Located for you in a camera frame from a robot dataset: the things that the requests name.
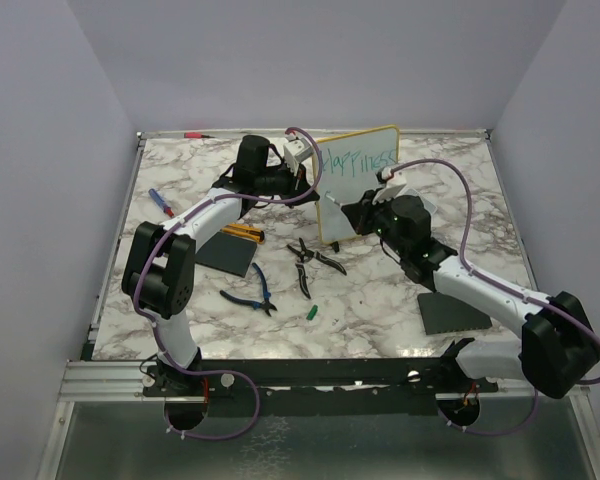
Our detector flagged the green marker cap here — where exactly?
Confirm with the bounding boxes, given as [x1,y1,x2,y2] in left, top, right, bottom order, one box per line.
[306,305,318,320]

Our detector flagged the right black pad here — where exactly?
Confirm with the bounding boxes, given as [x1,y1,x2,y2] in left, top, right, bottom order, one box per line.
[417,292,492,335]

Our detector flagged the black pad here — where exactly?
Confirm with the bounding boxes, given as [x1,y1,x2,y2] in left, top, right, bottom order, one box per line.
[196,232,258,278]
[417,292,492,335]

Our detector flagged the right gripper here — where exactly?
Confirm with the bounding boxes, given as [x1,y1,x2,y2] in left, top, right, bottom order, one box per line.
[345,186,409,257]

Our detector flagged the yellow utility knife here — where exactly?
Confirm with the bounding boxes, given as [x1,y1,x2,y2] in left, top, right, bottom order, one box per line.
[221,223,266,244]

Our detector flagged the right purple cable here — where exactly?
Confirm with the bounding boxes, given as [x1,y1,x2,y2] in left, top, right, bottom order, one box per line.
[379,158,600,435]

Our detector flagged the blue red screwdriver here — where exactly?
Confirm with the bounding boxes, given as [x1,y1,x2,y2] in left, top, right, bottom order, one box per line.
[148,188,175,218]

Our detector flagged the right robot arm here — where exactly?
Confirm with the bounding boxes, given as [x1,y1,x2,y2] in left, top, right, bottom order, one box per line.
[341,190,600,399]

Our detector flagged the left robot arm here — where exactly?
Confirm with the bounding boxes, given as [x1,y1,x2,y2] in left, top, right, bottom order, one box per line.
[121,127,322,395]

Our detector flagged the purple cable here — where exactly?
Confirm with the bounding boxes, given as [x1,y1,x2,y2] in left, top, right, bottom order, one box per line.
[379,158,600,435]
[131,125,326,441]

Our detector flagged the yellow framed whiteboard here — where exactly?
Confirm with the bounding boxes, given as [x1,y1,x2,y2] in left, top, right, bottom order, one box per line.
[313,125,400,244]

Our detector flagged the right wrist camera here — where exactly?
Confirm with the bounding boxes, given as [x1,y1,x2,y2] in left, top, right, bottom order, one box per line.
[372,167,405,205]

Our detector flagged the black grey wire stripper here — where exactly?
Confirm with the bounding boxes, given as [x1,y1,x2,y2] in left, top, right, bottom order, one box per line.
[286,237,348,300]

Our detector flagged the white whiteboard marker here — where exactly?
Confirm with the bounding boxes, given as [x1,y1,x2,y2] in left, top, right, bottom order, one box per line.
[325,195,341,207]

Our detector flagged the aluminium frame rail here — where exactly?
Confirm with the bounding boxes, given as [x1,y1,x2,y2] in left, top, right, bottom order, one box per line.
[57,359,151,401]

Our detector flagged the blue handled cutting pliers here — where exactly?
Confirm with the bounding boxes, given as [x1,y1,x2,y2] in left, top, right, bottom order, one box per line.
[219,262,278,317]

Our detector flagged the left black pad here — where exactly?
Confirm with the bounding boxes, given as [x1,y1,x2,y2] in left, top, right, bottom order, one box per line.
[196,232,258,278]

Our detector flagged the red marker on rail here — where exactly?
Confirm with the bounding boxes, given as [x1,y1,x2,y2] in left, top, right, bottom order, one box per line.
[183,132,215,139]

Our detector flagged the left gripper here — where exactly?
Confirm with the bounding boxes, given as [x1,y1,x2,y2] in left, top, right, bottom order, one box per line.
[256,158,320,209]

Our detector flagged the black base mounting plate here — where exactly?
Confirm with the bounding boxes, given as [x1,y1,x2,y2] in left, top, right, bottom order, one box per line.
[143,357,497,417]

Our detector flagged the grey whiteboard eraser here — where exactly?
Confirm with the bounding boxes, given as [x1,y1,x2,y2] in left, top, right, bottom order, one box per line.
[404,188,437,217]

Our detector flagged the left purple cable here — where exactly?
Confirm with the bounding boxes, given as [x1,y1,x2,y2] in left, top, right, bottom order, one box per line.
[131,125,326,441]

